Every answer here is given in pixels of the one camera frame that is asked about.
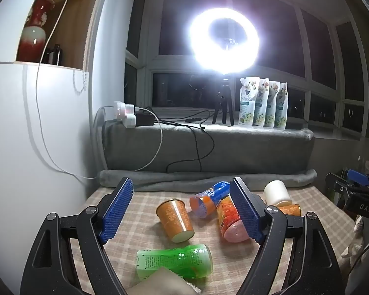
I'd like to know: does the orange cup with pink lid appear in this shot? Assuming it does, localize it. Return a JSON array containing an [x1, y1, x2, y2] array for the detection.
[[216, 195, 251, 243]]

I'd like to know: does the red and white vase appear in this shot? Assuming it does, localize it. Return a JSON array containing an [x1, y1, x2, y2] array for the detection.
[[17, 0, 55, 62]]

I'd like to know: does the beige crumpled cloth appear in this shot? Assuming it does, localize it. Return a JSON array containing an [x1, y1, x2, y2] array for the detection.
[[341, 215, 365, 266]]

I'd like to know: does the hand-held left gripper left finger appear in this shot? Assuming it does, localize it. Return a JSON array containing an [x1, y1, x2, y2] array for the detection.
[[20, 177, 134, 295]]

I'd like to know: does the white cup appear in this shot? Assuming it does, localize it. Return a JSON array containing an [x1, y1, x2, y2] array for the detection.
[[263, 180, 292, 207]]

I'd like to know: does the ring light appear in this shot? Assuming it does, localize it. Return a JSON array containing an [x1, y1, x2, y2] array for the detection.
[[188, 7, 261, 75]]

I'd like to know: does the window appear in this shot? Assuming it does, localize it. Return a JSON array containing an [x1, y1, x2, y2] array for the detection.
[[124, 0, 369, 140]]

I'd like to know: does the long white cable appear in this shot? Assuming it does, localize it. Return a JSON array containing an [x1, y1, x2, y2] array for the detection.
[[35, 0, 164, 180]]

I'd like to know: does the grey blanket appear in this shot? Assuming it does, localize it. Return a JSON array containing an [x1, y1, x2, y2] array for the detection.
[[98, 120, 318, 192]]

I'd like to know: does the checked tablecloth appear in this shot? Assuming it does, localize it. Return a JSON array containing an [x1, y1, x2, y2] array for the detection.
[[69, 187, 357, 295]]

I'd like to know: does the orange patterned paper cup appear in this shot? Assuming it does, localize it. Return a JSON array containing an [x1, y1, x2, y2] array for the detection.
[[156, 199, 195, 243]]

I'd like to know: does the white bead chain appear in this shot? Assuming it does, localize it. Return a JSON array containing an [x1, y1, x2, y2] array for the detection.
[[73, 21, 90, 93]]

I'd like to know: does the white power strip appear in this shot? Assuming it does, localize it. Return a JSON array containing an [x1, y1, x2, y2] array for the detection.
[[113, 101, 138, 129]]

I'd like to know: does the wooden shelf niche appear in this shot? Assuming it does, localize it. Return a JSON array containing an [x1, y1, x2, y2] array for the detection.
[[15, 0, 108, 72]]

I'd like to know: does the black cable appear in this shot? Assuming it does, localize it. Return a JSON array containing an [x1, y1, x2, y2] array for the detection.
[[144, 107, 216, 173]]

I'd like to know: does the black power adapter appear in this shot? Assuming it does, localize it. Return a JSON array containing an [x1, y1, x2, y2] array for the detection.
[[136, 111, 156, 127]]

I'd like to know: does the green plastic bottle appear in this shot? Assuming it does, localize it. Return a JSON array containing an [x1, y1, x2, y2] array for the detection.
[[136, 243, 213, 281]]

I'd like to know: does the black tripod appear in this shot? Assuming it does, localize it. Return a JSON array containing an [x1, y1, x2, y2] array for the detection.
[[212, 73, 235, 126]]

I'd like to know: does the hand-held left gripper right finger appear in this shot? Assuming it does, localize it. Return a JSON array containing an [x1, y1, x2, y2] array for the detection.
[[230, 177, 346, 295]]

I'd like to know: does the small orange cup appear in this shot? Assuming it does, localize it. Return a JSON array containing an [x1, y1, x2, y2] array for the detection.
[[278, 203, 302, 217]]

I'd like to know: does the dark bottle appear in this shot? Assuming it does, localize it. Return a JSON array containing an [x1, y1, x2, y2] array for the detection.
[[43, 44, 62, 66]]

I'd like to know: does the white floral refill pouch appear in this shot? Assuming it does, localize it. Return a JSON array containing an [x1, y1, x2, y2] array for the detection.
[[275, 82, 289, 130], [264, 81, 281, 128], [254, 78, 271, 127], [238, 76, 261, 126]]

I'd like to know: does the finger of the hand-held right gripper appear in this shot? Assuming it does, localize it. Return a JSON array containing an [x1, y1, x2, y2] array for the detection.
[[347, 169, 369, 189], [325, 173, 349, 205]]

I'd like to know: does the blue and orange cup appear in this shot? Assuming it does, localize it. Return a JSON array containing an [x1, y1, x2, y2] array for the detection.
[[190, 181, 232, 219]]

